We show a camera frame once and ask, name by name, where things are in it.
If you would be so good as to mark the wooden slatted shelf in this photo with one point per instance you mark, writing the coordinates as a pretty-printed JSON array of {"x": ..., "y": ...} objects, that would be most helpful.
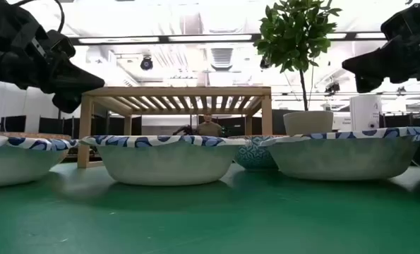
[{"x": 174, "y": 91}]

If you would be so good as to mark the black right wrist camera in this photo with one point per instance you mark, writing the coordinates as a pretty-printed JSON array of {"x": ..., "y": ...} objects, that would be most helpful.
[{"x": 396, "y": 24}]

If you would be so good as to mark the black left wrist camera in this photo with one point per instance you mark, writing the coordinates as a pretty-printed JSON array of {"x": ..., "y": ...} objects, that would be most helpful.
[{"x": 59, "y": 44}]

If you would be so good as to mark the teal patterned ceramic bowl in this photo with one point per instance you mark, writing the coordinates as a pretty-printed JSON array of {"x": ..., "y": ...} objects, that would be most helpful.
[{"x": 253, "y": 157}]

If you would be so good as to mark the green plant in white pot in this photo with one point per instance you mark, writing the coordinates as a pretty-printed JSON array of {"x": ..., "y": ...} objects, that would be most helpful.
[{"x": 294, "y": 35}]

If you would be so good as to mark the blue white paper bowl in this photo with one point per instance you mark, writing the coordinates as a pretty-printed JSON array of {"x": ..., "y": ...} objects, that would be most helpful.
[
  {"x": 19, "y": 166},
  {"x": 167, "y": 162},
  {"x": 336, "y": 158}
]

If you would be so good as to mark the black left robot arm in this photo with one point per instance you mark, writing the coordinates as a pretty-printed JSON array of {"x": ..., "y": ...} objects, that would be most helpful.
[{"x": 1, "y": 21}]

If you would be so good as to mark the white cylindrical appliance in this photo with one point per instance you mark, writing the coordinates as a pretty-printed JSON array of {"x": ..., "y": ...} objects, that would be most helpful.
[{"x": 365, "y": 109}]

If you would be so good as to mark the black ceiling camera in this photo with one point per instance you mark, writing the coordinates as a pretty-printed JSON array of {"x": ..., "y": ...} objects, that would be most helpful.
[
  {"x": 265, "y": 64},
  {"x": 146, "y": 64},
  {"x": 332, "y": 88}
]

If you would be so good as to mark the person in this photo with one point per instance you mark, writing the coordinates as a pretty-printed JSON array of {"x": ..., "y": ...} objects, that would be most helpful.
[{"x": 209, "y": 128}]

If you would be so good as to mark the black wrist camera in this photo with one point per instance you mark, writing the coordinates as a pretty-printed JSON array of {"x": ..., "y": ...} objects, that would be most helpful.
[
  {"x": 59, "y": 44},
  {"x": 396, "y": 24}
]

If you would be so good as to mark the green table mat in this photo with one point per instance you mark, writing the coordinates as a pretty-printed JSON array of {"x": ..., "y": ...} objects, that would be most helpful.
[{"x": 209, "y": 218}]

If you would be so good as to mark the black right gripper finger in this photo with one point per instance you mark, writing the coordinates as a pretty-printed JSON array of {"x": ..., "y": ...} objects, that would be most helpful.
[
  {"x": 366, "y": 84},
  {"x": 375, "y": 65}
]

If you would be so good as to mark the ceiling air vent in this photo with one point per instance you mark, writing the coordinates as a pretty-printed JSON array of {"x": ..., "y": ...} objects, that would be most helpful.
[{"x": 221, "y": 58}]

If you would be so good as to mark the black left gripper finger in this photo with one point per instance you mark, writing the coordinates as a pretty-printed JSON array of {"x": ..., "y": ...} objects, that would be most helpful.
[
  {"x": 70, "y": 102},
  {"x": 77, "y": 81}
]

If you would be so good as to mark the long ceiling light fixture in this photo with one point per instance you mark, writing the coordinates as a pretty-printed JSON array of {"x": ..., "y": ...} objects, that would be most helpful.
[{"x": 209, "y": 37}]

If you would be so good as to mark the white box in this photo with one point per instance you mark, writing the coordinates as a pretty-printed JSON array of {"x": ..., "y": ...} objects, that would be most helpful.
[{"x": 342, "y": 121}]

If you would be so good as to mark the black background robot arm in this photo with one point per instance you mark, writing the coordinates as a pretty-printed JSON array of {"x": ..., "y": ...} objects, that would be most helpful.
[{"x": 185, "y": 131}]

